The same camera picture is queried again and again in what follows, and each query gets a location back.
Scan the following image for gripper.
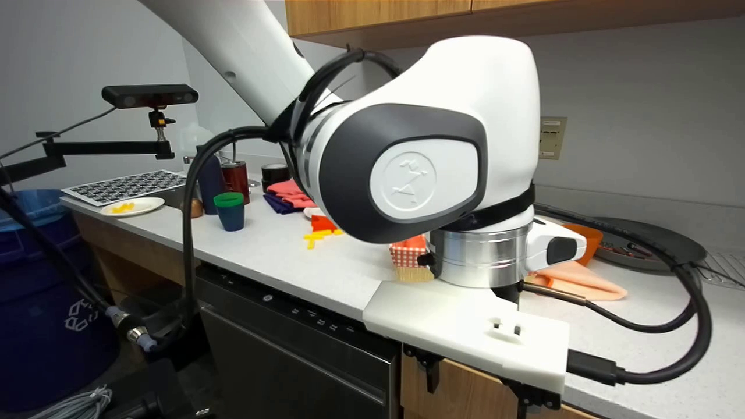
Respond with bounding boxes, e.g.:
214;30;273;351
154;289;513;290
403;285;562;419

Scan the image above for straw bristle brush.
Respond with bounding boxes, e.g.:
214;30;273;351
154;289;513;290
394;264;436;284

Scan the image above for peach cloth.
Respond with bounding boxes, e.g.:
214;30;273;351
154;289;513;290
531;260;629;302

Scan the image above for red checkered box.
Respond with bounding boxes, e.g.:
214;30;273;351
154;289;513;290
388;234;432;269

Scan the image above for orange bowl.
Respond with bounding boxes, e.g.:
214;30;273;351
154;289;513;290
561;223;605;267

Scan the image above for black dishwasher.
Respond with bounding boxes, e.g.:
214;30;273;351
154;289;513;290
194;264;403;419

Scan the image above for yellow toy fries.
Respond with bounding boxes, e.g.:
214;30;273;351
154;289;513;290
302;228;345;250

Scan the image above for black round pan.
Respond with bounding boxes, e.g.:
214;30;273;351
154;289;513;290
590;216;708;272

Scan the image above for dark purple cloth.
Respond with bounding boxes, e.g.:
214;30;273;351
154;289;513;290
262;193;304;215

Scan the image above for pink cloth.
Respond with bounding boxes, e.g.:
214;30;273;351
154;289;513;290
267;179;318;210

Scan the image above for black tape roll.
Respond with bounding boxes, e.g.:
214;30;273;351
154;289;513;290
260;163;292;193

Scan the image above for blue cup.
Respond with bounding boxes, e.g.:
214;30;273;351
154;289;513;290
216;203;246;233

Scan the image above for dark red can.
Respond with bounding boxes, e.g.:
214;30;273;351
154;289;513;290
221;160;251;205

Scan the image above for dark blue tumbler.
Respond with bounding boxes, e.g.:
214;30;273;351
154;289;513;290
196;152;228;215

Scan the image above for wooden base cabinet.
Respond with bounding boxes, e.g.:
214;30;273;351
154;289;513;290
72;211;202;304

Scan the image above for translucent white bottle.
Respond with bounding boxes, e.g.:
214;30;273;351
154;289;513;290
177;122;217;171

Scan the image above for white plate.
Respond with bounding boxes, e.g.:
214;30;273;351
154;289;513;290
100;197;166;218

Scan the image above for patterned calibration board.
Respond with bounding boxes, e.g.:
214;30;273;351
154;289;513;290
61;169;187;208

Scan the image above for blue recycling bin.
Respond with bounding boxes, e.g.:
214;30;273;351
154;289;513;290
0;188;121;413

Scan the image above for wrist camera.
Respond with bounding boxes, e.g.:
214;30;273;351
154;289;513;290
362;281;571;395

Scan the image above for beige wall socket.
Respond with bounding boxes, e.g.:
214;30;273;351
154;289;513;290
539;116;568;161

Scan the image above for wire drying rack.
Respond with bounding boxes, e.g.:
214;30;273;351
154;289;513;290
694;249;745;292

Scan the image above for wooden wall cabinet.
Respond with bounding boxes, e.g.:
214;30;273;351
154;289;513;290
285;0;745;51

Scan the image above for camera on mount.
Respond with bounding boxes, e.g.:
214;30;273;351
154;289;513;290
0;83;199;187

